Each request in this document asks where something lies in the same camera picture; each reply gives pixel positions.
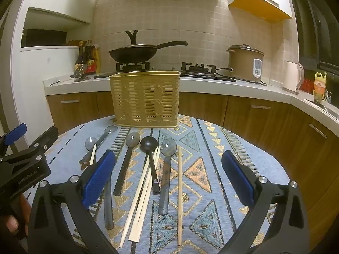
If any wooden chopstick pair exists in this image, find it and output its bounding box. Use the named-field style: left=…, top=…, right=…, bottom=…
left=129, top=158, right=153, bottom=243
left=119, top=158, right=150, bottom=248

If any black ladle spoon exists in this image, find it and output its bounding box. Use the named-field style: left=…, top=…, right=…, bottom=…
left=140, top=136, right=160, bottom=194

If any single wooden chopstick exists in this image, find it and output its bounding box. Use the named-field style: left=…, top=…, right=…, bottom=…
left=178, top=146, right=183, bottom=245

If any kitchen sink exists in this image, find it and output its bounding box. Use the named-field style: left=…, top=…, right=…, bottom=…
left=304, top=99, right=339, bottom=120

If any person left hand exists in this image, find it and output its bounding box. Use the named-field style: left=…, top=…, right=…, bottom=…
left=1, top=194, right=31, bottom=253

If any dark soy sauce bottle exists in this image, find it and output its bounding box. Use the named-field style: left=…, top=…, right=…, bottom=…
left=75, top=41, right=86, bottom=66

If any patterned blue table mat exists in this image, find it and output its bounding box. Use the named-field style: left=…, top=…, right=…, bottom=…
left=25, top=113, right=291, bottom=254

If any red label sauce bottle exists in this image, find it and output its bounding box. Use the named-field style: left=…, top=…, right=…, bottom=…
left=85, top=40, right=97, bottom=74

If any yellow bottle behind sauces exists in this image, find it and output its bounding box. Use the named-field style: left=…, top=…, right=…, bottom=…
left=95, top=44, right=101, bottom=73

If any beige slotted utensil basket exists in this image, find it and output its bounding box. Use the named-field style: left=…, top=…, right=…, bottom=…
left=109, top=70, right=181, bottom=128

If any black wok pan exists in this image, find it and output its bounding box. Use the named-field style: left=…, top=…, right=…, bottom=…
left=109, top=30, right=188, bottom=64

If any yellow oil bottle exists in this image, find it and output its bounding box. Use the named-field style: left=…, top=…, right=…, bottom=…
left=313, top=72, right=327, bottom=104

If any pink electric kettle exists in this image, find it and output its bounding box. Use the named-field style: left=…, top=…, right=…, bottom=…
left=283, top=61, right=304, bottom=95

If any brown rice cooker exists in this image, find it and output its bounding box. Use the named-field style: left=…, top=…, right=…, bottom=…
left=215, top=44, right=267, bottom=86

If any dark window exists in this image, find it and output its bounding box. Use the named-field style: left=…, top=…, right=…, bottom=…
left=292, top=0, right=338, bottom=76

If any clear spoon long handle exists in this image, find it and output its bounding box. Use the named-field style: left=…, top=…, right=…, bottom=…
left=79, top=125, right=118, bottom=165

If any grey spoon black handle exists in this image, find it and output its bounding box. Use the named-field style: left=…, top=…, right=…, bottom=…
left=113, top=132, right=140, bottom=196

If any clear spoon grey handle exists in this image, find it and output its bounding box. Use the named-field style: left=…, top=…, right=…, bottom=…
left=158, top=138, right=177, bottom=216

